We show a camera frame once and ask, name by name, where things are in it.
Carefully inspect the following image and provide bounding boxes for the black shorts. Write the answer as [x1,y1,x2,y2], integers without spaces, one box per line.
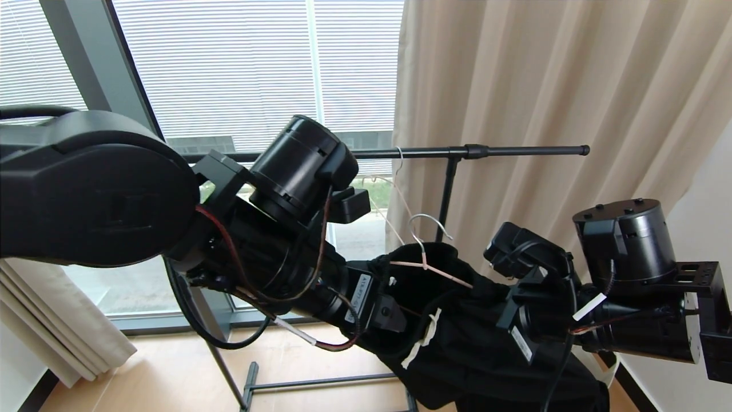
[355,241,610,412]

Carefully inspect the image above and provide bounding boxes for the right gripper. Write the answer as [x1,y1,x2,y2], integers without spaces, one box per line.
[496,269,701,367]

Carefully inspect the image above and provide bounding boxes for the pink clothes hanger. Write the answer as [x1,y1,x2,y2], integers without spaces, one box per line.
[372,147,413,247]
[390,213,474,290]

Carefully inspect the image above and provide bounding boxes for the black clothes rack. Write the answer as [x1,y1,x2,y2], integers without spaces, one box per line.
[172,144,591,412]

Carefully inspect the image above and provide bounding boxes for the beige curtain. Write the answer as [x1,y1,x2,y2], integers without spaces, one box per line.
[0,257,138,389]
[389,0,732,287]

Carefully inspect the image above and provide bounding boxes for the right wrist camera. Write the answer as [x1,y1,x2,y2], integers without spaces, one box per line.
[483,222,572,281]

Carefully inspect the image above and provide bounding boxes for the window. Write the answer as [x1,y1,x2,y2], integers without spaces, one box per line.
[0,0,404,335]

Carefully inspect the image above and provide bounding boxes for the black cable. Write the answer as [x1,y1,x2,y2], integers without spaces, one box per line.
[0,105,272,351]
[540,332,575,412]

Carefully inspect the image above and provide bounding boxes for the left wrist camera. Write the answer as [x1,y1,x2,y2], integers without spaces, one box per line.
[329,188,371,225]

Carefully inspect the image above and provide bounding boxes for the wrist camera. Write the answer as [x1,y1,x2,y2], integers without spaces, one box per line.
[329,188,371,225]
[483,222,572,281]

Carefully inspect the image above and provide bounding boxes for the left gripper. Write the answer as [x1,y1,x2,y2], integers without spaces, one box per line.
[183,206,409,351]

